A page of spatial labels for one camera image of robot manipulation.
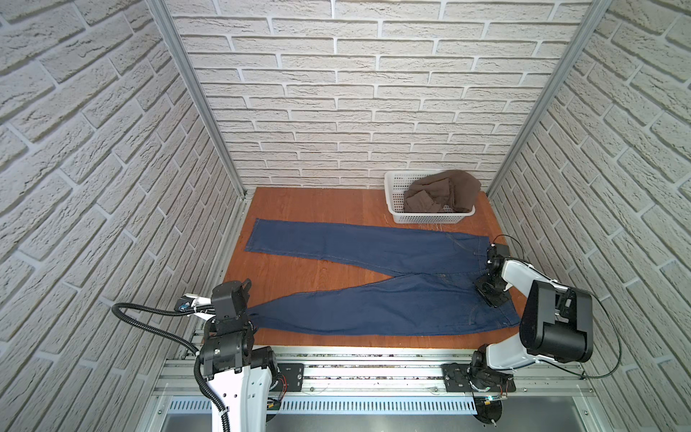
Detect aluminium mounting rail frame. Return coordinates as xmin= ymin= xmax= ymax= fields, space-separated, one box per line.
xmin=134 ymin=345 xmax=611 ymax=432

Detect brown trousers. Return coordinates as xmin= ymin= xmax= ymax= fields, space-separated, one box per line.
xmin=403 ymin=170 xmax=482 ymax=213

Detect white plastic laundry basket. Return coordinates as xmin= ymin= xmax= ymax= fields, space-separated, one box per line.
xmin=384 ymin=170 xmax=476 ymax=224

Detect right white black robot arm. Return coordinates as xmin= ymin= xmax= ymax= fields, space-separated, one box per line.
xmin=442 ymin=243 xmax=594 ymax=395

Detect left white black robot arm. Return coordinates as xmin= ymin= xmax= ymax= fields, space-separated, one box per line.
xmin=193 ymin=279 xmax=281 ymax=431

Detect aluminium corner post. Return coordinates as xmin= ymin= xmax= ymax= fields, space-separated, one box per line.
xmin=148 ymin=0 xmax=248 ymax=200
xmin=487 ymin=0 xmax=612 ymax=198

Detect right thin black cable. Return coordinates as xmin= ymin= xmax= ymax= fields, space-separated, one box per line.
xmin=479 ymin=234 xmax=623 ymax=414

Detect left aluminium corner post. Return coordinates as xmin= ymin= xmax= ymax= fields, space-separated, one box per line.
xmin=148 ymin=0 xmax=248 ymax=200

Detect blue denim jeans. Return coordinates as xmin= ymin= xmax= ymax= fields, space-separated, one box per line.
xmin=246 ymin=220 xmax=520 ymax=337

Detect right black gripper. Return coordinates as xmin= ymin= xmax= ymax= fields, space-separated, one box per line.
xmin=472 ymin=273 xmax=510 ymax=308

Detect right aluminium corner post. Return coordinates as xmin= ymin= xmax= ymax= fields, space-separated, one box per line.
xmin=487 ymin=0 xmax=612 ymax=198

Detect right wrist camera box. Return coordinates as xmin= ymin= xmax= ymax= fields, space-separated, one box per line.
xmin=487 ymin=243 xmax=510 ymax=273

